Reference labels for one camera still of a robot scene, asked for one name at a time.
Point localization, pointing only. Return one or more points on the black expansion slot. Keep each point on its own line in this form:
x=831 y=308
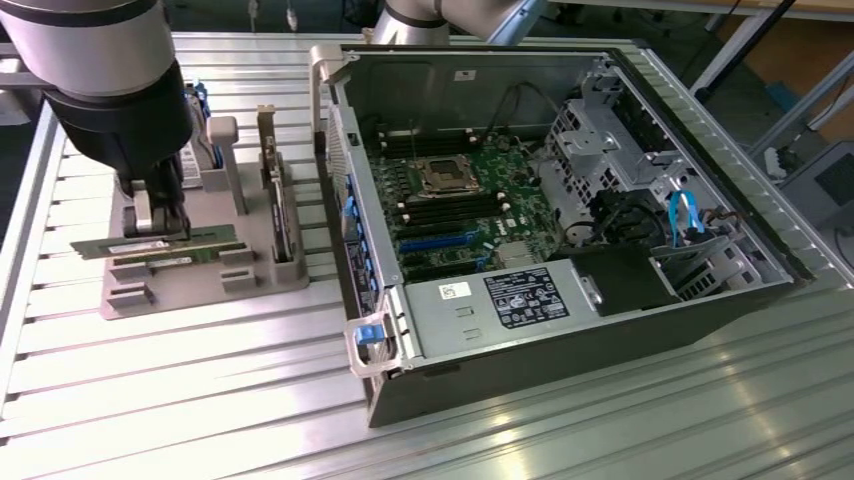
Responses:
x=430 y=231

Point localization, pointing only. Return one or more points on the CPU socket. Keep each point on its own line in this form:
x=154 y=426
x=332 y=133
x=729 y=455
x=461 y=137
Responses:
x=450 y=176

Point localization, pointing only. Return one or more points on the disk drive with blue carrier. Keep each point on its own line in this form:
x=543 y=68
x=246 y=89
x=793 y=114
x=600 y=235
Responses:
x=201 y=115

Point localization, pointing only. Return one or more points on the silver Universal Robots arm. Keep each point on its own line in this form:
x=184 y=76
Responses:
x=88 y=45

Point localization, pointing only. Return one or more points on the graphics card with metal bracket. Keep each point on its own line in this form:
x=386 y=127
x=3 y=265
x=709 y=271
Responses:
x=277 y=200

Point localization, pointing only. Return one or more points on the black RAM slot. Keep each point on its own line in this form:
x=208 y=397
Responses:
x=430 y=142
x=458 y=215
x=428 y=132
x=456 y=210
x=450 y=200
x=453 y=205
x=429 y=137

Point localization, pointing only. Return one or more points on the blue case latch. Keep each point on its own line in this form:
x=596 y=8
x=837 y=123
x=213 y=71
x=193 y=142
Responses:
x=372 y=335

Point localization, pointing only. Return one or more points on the green RAM stick silver label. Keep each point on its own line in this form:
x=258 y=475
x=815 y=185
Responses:
x=114 y=248

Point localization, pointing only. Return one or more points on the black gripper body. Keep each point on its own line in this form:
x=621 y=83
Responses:
x=121 y=125

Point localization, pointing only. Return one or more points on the open black PC case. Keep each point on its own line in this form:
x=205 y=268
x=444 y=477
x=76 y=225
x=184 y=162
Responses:
x=535 y=370

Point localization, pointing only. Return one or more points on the blue expansion slot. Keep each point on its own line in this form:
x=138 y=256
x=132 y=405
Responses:
x=444 y=244

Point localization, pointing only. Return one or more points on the silver chipset heatsink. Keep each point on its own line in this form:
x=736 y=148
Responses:
x=513 y=255

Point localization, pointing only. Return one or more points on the green motherboard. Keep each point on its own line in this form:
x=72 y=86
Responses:
x=508 y=175

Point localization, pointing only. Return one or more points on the grey parts rack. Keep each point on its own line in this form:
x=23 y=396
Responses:
x=194 y=295

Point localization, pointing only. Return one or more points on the grey power supply unit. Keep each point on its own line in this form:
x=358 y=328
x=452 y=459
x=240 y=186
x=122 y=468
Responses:
x=481 y=305

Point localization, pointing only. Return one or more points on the metal disk bay cage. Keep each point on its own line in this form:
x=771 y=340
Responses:
x=601 y=150

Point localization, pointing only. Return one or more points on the grey computer tower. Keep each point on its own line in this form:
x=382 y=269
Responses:
x=821 y=180

